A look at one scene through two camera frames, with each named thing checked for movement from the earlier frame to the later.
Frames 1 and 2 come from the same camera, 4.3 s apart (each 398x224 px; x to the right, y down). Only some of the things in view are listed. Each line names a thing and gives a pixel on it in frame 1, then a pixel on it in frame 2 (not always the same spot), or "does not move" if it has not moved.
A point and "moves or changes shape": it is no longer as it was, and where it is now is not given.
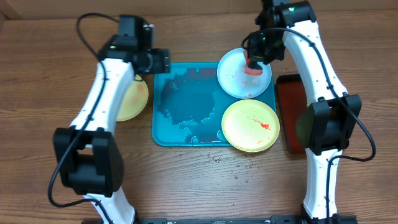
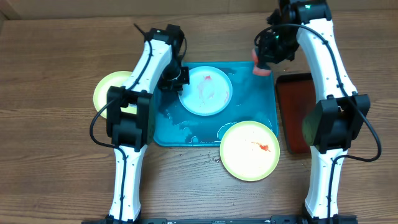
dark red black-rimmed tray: [291, 96] does not move
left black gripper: [161, 61] → [163, 84]
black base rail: [285, 219] does not move
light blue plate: [232, 76] → [209, 92]
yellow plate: [250, 126] → [249, 150]
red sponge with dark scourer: [252, 68] moves or changes shape
